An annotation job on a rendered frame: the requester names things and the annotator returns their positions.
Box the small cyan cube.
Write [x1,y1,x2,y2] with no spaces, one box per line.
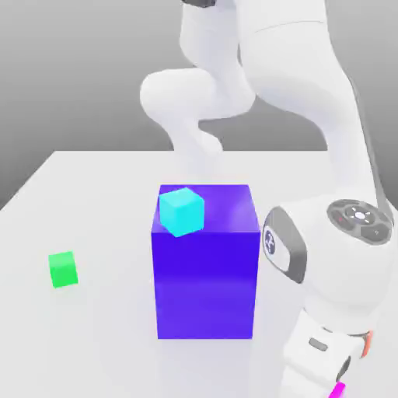
[158,187,205,239]

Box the small magenta cube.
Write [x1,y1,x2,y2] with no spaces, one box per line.
[328,381,347,398]

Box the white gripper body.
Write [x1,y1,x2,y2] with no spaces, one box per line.
[281,311,367,398]

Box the small green cube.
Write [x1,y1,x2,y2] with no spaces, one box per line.
[47,250,79,289]

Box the large blue box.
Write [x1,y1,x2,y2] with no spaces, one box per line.
[151,183,261,340]

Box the small orange cube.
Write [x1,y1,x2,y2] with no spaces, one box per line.
[360,330,375,359]

